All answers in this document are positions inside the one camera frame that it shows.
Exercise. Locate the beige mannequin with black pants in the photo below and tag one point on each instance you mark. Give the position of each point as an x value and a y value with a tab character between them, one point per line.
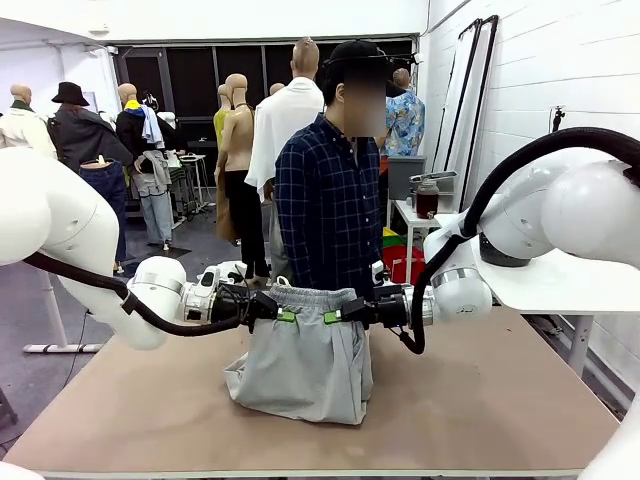
240	150

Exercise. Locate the mannequin with black hat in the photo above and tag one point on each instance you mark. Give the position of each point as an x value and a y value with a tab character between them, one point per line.
85	135

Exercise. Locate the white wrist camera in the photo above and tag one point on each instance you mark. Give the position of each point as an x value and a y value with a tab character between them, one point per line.
202	295
379	272

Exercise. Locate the grey bin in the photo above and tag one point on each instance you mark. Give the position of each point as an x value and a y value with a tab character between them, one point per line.
407	175

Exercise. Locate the black cap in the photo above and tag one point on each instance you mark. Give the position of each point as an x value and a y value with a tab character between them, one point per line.
352	52

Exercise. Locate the mannequin in yellow-green dress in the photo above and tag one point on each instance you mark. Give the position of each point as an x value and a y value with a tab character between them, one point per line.
220	125

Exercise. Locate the white cloth on floor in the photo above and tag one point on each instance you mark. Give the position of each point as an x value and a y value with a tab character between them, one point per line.
235	270

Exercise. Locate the large white table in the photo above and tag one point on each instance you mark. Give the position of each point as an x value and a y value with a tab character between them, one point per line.
550	290

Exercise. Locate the small white side table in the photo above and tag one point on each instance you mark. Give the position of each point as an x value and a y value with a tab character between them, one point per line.
407	215

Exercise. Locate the mannequin in white shirt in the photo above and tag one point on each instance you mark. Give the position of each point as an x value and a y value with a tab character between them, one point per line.
280	120

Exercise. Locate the black framed white panel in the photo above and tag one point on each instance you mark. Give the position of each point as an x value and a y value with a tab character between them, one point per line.
462	100
480	115

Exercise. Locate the person in blue plaid shirt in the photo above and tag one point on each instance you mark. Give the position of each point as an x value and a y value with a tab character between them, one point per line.
330	210

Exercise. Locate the mannequin in white jacket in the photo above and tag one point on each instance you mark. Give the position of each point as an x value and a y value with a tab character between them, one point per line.
25	130

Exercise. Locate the black metal stand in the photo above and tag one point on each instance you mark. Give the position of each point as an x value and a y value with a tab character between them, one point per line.
6	407

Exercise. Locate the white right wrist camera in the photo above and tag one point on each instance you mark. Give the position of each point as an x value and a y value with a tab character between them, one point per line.
379	272

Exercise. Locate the white stand with foot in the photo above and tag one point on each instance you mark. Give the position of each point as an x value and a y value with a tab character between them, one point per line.
55	310

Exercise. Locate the mannequin in black jacket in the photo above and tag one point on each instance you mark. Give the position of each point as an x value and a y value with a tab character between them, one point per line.
135	130

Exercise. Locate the brown glass jar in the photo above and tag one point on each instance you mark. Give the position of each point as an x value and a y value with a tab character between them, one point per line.
427	200

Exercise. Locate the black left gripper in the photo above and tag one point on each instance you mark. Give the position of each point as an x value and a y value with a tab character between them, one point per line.
232	305

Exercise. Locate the grey metal tool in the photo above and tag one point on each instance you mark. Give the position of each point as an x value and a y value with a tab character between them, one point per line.
435	176

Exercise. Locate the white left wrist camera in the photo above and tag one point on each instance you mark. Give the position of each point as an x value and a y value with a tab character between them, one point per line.
202	295

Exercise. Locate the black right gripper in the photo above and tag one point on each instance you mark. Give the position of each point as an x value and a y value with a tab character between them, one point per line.
395	307

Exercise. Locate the man in floral shirt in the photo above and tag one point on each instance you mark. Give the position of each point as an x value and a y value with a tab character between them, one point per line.
407	125

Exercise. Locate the black tripod stand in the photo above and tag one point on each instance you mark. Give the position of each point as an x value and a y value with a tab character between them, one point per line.
557	117

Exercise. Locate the red bag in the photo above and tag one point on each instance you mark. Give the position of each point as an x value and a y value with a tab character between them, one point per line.
405	260

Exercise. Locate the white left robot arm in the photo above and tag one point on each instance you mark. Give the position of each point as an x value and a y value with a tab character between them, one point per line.
60	215

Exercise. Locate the grey training pants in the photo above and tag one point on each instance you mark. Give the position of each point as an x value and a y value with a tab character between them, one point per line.
305	370

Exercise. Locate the white ironing table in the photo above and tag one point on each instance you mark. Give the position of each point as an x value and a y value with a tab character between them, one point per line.
192	159

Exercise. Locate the beige mannequin head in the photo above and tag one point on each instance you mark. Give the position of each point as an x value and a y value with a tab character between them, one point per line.
276	89

